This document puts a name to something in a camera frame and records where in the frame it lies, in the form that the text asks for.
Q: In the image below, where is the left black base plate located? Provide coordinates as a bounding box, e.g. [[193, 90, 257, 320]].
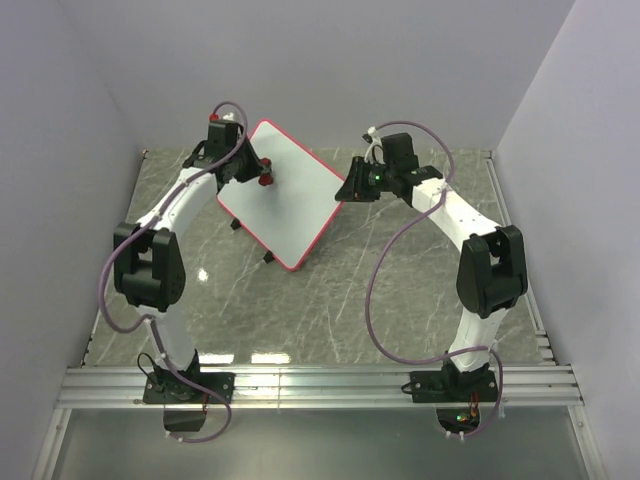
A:
[[142, 369, 235, 405]]

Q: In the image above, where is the red whiteboard eraser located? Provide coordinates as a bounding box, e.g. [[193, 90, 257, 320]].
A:
[[258, 158, 274, 186]]

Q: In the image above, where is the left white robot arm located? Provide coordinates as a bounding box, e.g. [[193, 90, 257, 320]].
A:
[[112, 115, 271, 402]]

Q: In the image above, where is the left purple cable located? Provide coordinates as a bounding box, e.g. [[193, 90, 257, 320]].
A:
[[99, 101, 250, 443]]

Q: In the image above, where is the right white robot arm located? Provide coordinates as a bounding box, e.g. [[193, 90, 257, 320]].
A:
[[335, 128, 528, 403]]

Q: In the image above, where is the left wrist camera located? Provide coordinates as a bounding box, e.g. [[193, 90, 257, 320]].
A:
[[209, 112, 237, 123]]

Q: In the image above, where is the pink framed whiteboard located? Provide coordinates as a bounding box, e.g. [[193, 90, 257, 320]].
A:
[[217, 119, 344, 271]]

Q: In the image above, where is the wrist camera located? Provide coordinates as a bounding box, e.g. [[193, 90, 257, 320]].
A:
[[209, 112, 237, 123], [363, 126, 382, 163]]

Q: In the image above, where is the aluminium mounting rail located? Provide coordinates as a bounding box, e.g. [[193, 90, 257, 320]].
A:
[[55, 364, 584, 410]]

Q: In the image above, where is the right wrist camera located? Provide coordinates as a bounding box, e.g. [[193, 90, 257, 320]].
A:
[[363, 126, 382, 163]]

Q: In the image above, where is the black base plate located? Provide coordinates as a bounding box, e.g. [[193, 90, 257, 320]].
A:
[[142, 369, 235, 405], [401, 368, 499, 404]]

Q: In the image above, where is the right side aluminium rail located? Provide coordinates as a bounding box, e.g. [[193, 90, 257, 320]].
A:
[[484, 150, 556, 364]]

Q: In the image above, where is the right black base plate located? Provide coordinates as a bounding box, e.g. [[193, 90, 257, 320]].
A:
[[401, 368, 499, 404]]

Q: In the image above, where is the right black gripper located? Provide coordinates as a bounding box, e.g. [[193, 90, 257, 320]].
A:
[[333, 157, 395, 204]]

